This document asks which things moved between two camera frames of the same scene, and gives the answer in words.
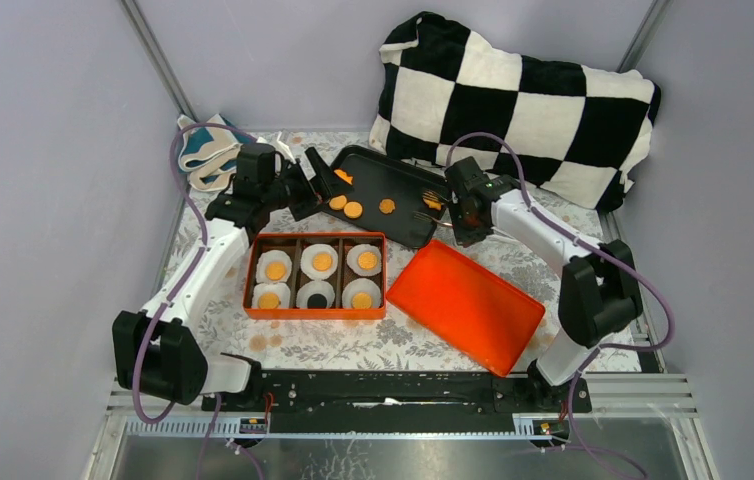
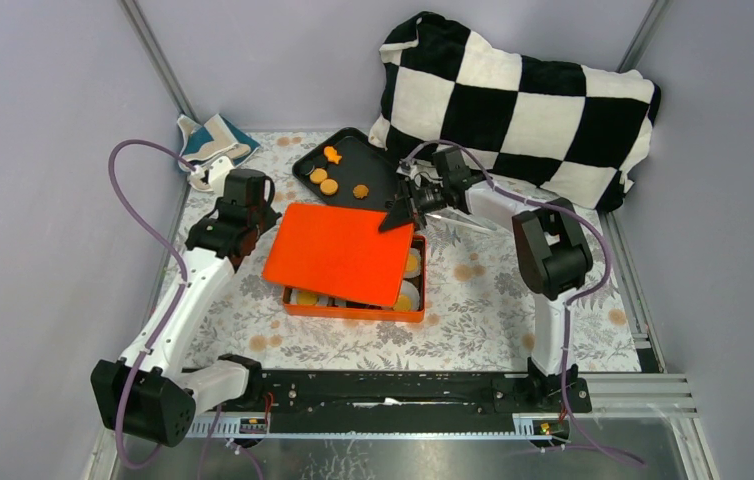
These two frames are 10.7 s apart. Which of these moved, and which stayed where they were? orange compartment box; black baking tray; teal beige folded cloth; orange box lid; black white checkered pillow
Moved: orange box lid; orange compartment box; black baking tray
Stayed: black white checkered pillow; teal beige folded cloth
